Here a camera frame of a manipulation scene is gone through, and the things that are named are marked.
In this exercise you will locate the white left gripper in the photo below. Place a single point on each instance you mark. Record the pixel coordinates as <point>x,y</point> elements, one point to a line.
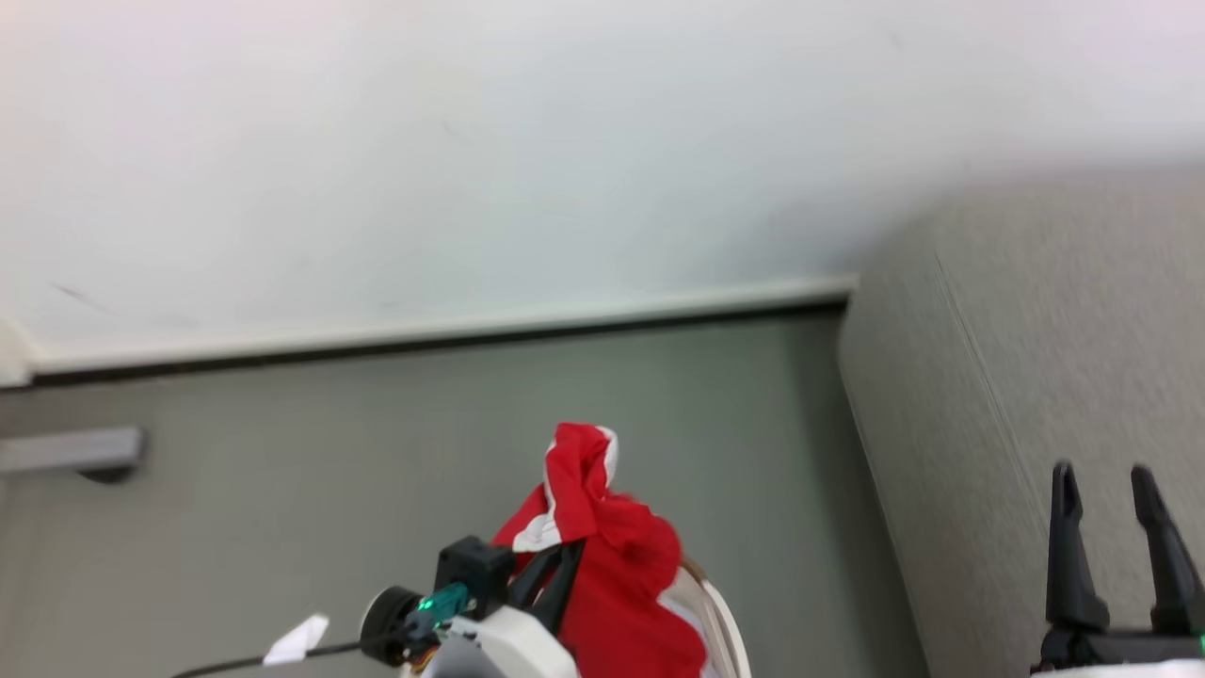
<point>513,645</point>

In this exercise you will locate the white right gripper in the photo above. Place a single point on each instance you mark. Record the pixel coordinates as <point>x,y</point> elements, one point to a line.
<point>1120,654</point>

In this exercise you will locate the red and white garment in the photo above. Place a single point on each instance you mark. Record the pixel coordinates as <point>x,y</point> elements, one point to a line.
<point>612,574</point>

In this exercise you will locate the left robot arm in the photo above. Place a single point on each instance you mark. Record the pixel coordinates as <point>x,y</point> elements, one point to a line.
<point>395,621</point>

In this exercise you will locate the white perforated laundry basket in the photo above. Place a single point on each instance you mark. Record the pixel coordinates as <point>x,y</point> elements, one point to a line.
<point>725,612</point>

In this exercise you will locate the grey fabric sofa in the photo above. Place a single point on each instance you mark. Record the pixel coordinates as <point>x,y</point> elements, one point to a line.
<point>1026,377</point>

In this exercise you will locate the black partition caster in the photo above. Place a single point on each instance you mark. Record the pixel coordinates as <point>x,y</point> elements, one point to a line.
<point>108,476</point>

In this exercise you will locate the grey metal partition foot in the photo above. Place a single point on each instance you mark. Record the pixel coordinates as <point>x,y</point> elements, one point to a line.
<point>66,450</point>

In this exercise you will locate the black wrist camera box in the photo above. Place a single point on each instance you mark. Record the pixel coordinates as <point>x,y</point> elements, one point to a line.
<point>473,570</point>

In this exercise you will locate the white wall baseboard strip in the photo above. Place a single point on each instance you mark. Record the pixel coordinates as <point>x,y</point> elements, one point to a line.
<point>424,325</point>

